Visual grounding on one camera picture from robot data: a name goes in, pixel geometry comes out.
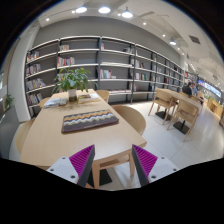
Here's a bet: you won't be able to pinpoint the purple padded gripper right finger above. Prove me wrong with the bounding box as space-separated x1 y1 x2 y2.
132 145 178 186

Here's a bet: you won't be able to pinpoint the stack of books on table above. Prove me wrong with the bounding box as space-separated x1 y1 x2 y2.
78 93 100 103

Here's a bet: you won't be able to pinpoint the green potted plant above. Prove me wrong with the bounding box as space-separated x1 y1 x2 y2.
52 68 89 102

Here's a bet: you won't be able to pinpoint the wooden chair right near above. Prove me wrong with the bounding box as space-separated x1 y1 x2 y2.
112 105 146 135

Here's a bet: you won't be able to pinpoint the small plant at left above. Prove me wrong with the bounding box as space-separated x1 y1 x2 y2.
4 94 14 110

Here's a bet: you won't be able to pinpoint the light wooden table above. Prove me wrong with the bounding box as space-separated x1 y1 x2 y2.
20 100 147 188

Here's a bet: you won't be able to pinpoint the large grey bookshelf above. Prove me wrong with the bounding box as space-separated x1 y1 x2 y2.
24 36 184 116

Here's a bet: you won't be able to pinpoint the seated person dark clothes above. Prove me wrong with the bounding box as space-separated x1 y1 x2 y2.
182 82 192 96

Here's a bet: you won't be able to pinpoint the round ceiling lamp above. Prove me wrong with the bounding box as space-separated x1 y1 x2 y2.
122 7 133 18

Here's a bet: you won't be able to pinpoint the open magazine on table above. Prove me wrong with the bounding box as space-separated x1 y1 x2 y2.
44 98 67 108

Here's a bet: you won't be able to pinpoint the zigzag patterned folded towel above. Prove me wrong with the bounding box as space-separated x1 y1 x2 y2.
62 109 119 133

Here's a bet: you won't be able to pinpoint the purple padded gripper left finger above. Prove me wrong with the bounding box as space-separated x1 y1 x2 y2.
47 145 95 187

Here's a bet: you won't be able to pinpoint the wooden chair far end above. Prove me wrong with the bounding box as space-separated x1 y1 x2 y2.
96 90 109 102

